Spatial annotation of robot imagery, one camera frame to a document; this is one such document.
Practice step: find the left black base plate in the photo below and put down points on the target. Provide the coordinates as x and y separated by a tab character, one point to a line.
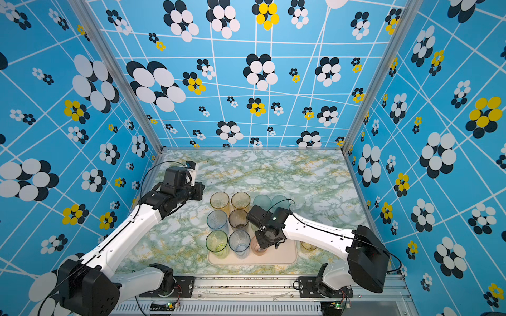
183	288

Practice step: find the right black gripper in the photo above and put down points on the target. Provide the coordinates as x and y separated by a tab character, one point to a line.
262	243

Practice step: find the green circuit board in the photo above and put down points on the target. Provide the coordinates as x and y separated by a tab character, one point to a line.
160	307
332	307

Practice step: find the tall pale blue glass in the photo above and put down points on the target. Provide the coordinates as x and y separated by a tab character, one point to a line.
239	242

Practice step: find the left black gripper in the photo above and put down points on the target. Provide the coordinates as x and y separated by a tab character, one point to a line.
199	188

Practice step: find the teal dotted glass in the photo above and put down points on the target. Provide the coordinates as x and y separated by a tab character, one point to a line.
263	201
280	201

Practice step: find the aluminium front rail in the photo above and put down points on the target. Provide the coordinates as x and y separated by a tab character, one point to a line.
272	295

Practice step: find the aluminium corner post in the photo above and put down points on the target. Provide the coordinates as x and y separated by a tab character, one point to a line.
84	14
409	14

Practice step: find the cream plastic tray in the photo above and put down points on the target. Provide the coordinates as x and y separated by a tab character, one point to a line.
285	254

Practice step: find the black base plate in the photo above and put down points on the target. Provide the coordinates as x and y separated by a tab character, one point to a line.
183	288
313	287

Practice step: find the right aluminium corner post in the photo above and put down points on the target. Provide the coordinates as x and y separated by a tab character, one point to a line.
409	14

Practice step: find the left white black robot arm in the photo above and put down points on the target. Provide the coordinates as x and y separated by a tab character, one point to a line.
90	285

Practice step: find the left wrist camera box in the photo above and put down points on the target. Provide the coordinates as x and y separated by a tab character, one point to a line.
192	169

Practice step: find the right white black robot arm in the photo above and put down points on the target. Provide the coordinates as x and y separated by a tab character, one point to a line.
366	258

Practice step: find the tall green glass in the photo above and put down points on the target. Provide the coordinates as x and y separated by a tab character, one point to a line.
217	244

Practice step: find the small pink glass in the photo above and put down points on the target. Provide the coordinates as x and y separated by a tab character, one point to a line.
256	248

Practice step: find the right green circuit board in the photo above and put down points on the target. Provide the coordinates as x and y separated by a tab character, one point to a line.
332	307

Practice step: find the left aluminium corner post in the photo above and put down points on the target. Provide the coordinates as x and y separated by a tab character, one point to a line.
84	14

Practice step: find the left green circuit board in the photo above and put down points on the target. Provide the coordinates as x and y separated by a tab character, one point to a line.
160	307

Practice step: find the small amber glass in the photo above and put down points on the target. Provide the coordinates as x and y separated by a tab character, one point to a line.
308	247

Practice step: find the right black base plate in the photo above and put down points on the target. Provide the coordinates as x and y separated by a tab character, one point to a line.
313	287

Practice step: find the tall yellow glass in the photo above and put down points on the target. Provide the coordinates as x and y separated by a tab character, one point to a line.
241	200

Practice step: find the textured blue glass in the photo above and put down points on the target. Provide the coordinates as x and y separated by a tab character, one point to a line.
218	220

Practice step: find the tall amber glass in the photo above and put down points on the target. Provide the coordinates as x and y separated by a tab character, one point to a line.
220	201

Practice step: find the tall grey glass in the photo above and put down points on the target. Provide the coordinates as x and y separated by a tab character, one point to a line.
238	219

